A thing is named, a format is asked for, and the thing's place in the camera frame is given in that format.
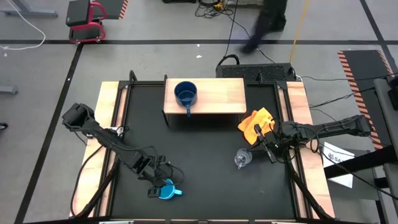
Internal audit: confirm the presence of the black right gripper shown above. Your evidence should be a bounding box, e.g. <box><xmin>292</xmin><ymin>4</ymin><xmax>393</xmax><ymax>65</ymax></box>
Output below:
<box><xmin>248</xmin><ymin>123</ymin><xmax>296</xmax><ymax>163</ymax></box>

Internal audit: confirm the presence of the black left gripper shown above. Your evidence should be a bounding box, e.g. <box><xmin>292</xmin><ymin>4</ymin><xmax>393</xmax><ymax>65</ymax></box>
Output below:
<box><xmin>132</xmin><ymin>149</ymin><xmax>174</xmax><ymax>199</ymax></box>

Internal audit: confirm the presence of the light blue mug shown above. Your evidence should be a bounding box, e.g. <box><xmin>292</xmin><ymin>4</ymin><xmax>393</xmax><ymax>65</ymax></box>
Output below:
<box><xmin>158</xmin><ymin>179</ymin><xmax>183</xmax><ymax>200</ymax></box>

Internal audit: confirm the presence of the dark blue mug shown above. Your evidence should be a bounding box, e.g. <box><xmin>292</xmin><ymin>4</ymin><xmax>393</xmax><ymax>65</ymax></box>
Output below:
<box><xmin>174</xmin><ymin>81</ymin><xmax>198</xmax><ymax>118</ymax></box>

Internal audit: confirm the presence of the wooden shelf with black legs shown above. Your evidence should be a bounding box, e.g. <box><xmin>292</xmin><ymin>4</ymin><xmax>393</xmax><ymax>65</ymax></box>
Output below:
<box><xmin>163</xmin><ymin>77</ymin><xmax>248</xmax><ymax>127</ymax></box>

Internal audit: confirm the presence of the orange cloth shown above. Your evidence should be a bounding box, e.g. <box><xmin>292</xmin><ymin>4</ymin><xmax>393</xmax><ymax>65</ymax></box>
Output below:
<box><xmin>237</xmin><ymin>107</ymin><xmax>276</xmax><ymax>146</ymax></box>

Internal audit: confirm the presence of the wooden side board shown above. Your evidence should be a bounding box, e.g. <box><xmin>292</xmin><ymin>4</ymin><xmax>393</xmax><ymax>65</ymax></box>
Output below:
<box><xmin>68</xmin><ymin>81</ymin><xmax>129</xmax><ymax>218</ymax></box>
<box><xmin>285</xmin><ymin>81</ymin><xmax>336</xmax><ymax>218</ymax></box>

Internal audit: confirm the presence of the black computer case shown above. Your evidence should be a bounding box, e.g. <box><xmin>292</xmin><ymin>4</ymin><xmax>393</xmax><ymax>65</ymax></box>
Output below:
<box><xmin>214</xmin><ymin>63</ymin><xmax>297</xmax><ymax>83</ymax></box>

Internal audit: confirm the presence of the white printed sheet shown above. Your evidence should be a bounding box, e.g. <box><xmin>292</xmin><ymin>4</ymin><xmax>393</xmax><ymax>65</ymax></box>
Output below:
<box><xmin>322</xmin><ymin>141</ymin><xmax>356</xmax><ymax>189</ymax></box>

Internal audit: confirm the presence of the black metal beam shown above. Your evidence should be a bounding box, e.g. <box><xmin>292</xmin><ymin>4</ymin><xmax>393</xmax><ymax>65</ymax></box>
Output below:
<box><xmin>323</xmin><ymin>145</ymin><xmax>398</xmax><ymax>180</ymax></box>

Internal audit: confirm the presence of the grey metal stand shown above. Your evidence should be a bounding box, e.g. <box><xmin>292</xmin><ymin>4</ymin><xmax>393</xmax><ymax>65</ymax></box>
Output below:
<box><xmin>373</xmin><ymin>77</ymin><xmax>398</xmax><ymax>224</ymax></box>

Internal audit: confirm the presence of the person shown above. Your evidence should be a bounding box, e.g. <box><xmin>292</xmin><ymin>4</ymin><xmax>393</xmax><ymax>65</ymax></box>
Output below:
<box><xmin>239</xmin><ymin>0</ymin><xmax>289</xmax><ymax>54</ymax></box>

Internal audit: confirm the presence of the large hazard-striped black mat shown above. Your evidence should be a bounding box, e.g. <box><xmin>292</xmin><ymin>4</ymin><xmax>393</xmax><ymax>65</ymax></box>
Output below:
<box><xmin>338</xmin><ymin>49</ymin><xmax>396</xmax><ymax>151</ymax></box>

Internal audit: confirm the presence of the grey equipment box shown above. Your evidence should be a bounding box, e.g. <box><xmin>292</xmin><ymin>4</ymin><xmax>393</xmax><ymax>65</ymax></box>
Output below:
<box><xmin>226</xmin><ymin>0</ymin><xmax>265</xmax><ymax>7</ymax></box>

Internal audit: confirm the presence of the grey metal foot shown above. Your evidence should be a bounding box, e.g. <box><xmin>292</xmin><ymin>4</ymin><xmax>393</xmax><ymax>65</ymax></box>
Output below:
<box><xmin>0</xmin><ymin>85</ymin><xmax>19</xmax><ymax>95</ymax></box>

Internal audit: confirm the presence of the small hazard-striped black mat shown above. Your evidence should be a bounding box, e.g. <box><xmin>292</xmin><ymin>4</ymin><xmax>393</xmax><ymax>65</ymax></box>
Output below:
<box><xmin>101</xmin><ymin>0</ymin><xmax>129</xmax><ymax>20</ymax></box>

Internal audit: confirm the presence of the red and black step cart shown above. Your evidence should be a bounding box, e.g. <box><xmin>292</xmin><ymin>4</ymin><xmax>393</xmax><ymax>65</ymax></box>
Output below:
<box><xmin>65</xmin><ymin>0</ymin><xmax>108</xmax><ymax>44</ymax></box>

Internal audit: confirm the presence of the grey table leg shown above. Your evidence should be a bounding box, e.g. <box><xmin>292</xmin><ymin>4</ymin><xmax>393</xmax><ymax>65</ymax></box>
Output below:
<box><xmin>0</xmin><ymin>0</ymin><xmax>59</xmax><ymax>19</ymax></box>

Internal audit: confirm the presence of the black table cable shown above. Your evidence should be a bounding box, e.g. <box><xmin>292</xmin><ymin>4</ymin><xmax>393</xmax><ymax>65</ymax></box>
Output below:
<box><xmin>70</xmin><ymin>144</ymin><xmax>105</xmax><ymax>216</ymax></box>

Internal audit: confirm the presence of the thin black floor cable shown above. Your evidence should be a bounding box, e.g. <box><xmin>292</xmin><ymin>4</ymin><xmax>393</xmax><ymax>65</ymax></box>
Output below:
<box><xmin>228</xmin><ymin>14</ymin><xmax>277</xmax><ymax>65</ymax></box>

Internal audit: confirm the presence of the thick black looped cable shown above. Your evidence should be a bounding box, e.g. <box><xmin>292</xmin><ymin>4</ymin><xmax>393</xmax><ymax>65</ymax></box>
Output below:
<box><xmin>215</xmin><ymin>0</ymin><xmax>240</xmax><ymax>68</ymax></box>

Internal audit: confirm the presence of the black rig frame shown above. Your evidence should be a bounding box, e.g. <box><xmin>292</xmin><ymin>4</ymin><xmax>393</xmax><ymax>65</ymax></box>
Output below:
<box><xmin>70</xmin><ymin>70</ymin><xmax>335</xmax><ymax>224</ymax></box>

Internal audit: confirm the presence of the yellow cable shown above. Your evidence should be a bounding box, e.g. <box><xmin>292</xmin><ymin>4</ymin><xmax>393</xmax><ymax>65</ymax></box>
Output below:
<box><xmin>289</xmin><ymin>0</ymin><xmax>310</xmax><ymax>65</ymax></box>

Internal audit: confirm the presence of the tangled black cable bunch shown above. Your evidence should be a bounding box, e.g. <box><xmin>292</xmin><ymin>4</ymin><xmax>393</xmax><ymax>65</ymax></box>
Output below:
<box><xmin>195</xmin><ymin>0</ymin><xmax>234</xmax><ymax>19</ymax></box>

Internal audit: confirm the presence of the white cable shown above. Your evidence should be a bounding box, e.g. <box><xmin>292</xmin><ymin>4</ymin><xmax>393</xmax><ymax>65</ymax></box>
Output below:
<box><xmin>0</xmin><ymin>0</ymin><xmax>47</xmax><ymax>51</ymax></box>

